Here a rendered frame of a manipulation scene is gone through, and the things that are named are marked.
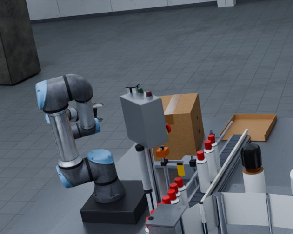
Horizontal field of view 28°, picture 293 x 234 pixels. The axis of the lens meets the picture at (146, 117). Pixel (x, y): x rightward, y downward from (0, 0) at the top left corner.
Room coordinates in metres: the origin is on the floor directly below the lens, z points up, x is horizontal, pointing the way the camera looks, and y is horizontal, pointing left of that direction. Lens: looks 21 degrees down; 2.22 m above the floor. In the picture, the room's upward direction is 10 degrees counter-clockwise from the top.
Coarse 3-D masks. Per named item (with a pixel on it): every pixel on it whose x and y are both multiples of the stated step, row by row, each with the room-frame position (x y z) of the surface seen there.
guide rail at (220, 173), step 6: (246, 132) 2.92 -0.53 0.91; (240, 138) 2.84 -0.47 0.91; (234, 150) 2.71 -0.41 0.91; (228, 156) 2.65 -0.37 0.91; (228, 162) 2.61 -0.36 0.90; (222, 168) 2.54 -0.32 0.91; (216, 180) 2.44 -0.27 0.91; (210, 186) 2.38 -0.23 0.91; (210, 192) 2.35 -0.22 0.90; (204, 198) 2.28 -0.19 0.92
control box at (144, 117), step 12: (120, 96) 2.23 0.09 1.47; (132, 96) 2.21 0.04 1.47; (144, 96) 2.18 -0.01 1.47; (132, 108) 2.15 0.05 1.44; (144, 108) 2.09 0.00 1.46; (156, 108) 2.12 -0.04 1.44; (132, 120) 2.17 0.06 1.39; (144, 120) 2.09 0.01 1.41; (156, 120) 2.11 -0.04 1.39; (132, 132) 2.19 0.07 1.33; (144, 132) 2.09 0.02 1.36; (156, 132) 2.11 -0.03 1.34; (144, 144) 2.11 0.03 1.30; (156, 144) 2.10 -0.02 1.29
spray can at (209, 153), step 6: (210, 144) 2.49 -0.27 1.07; (204, 150) 2.50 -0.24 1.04; (210, 150) 2.49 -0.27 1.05; (210, 156) 2.48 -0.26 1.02; (210, 162) 2.48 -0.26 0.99; (210, 168) 2.48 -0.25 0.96; (216, 168) 2.49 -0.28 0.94; (210, 174) 2.48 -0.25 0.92; (216, 174) 2.49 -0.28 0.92; (210, 180) 2.49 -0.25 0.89
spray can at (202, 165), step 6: (198, 156) 2.40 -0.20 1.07; (204, 156) 2.40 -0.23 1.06; (198, 162) 2.39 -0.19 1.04; (204, 162) 2.38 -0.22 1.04; (198, 168) 2.39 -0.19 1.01; (204, 168) 2.38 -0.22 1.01; (198, 174) 2.40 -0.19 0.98; (204, 174) 2.38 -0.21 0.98; (204, 180) 2.38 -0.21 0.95; (204, 186) 2.38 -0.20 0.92; (204, 192) 2.39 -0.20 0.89
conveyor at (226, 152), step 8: (232, 136) 2.96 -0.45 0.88; (240, 136) 2.94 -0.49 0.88; (232, 144) 2.86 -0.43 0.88; (240, 144) 2.84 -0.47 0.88; (224, 152) 2.78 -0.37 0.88; (224, 160) 2.69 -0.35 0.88; (232, 160) 2.68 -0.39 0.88; (216, 184) 2.45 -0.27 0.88; (200, 192) 2.41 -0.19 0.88; (192, 200) 2.35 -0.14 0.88; (200, 200) 2.33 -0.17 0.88
